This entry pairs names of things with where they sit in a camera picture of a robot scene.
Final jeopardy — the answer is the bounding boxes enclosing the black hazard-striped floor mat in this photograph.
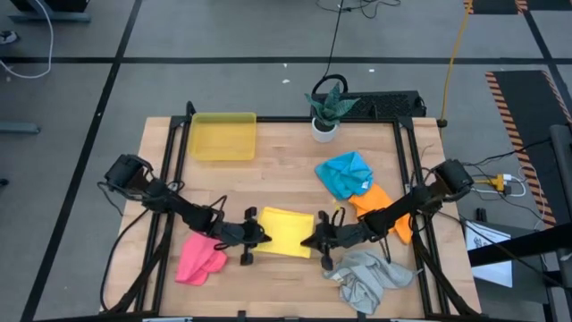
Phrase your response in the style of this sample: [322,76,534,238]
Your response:
[463,0,529,15]
[484,70,572,228]

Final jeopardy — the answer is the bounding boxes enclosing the yellow translucent plastic bin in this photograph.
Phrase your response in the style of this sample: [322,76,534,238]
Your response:
[187,111,258,162]

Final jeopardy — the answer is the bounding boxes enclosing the white power adapter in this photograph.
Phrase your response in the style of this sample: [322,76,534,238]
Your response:
[473,173,527,198]

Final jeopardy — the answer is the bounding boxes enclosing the snake plant in white pot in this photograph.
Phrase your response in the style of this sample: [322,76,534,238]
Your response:
[304,82,361,143]

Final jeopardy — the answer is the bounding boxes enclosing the yellow power splitter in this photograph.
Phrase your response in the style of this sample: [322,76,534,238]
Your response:
[473,174,507,192]

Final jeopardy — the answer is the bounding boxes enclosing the grey floor bar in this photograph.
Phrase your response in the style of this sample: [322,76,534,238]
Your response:
[0,121,43,136]

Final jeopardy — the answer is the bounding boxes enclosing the yellow cable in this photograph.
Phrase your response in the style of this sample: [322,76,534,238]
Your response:
[438,0,475,130]

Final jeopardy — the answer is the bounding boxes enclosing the white floor cable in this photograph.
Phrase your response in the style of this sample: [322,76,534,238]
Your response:
[0,0,55,81]

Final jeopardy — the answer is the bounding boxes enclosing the pink microfiber towel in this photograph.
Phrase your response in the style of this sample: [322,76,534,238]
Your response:
[174,232,229,286]

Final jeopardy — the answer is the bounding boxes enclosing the white paper sheet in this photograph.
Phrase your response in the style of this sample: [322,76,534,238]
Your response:
[464,219,514,289]

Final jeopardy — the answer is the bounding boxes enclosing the black perforated box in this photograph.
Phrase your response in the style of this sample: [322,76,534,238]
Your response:
[311,90,428,120]

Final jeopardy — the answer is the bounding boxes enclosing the yellow microfiber towel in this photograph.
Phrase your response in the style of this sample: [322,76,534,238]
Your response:
[254,206,315,259]

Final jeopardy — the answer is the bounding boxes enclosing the blue microfiber towel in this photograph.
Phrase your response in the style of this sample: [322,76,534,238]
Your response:
[315,150,374,201]

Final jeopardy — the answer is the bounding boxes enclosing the black floor cable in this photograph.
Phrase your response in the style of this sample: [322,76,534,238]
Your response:
[311,0,402,97]

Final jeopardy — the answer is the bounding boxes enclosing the black metal table frame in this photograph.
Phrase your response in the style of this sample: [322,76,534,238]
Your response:
[100,100,483,322]

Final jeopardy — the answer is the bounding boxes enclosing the orange microfiber towel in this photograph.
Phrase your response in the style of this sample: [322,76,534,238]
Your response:
[347,182,415,245]

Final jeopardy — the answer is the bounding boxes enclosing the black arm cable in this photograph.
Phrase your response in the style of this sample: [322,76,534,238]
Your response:
[98,206,153,313]

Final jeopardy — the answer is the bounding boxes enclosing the grey metal post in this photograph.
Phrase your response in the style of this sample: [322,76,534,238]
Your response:
[548,123,572,322]

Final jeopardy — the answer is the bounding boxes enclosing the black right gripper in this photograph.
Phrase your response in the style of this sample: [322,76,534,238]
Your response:
[300,210,372,272]

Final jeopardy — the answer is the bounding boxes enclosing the black metal beam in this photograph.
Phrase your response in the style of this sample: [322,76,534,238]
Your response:
[467,222,572,268]

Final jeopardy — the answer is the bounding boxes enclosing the dark furniture base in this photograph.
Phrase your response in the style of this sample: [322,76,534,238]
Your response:
[8,0,93,24]

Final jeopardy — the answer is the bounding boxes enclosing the grey microfiber towel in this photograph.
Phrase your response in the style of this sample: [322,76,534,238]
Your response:
[324,250,424,316]

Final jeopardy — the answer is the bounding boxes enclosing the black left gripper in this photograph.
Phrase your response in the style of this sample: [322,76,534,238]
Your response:
[216,207,273,266]

